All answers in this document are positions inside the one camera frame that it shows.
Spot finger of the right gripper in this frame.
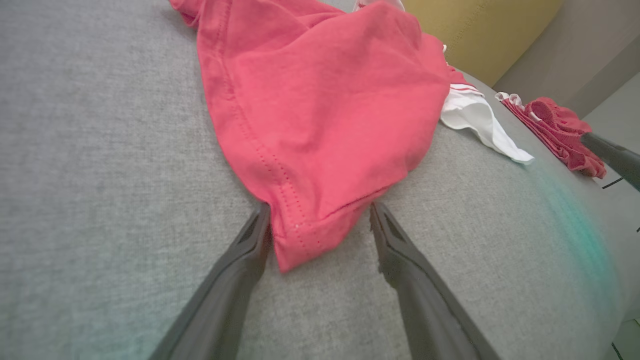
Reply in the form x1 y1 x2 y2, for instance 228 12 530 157
580 131 640 192

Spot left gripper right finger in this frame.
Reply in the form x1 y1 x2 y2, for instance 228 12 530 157
370 202 501 360

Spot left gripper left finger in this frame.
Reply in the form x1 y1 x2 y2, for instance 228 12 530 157
150 203 274 360

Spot red elastic waist shorts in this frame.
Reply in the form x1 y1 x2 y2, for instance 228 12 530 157
495 91 608 180

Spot red white sports jersey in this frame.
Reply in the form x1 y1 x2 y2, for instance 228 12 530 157
169 0 536 274

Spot large grey sofa seat cushion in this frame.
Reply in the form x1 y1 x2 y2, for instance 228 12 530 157
0 0 640 360

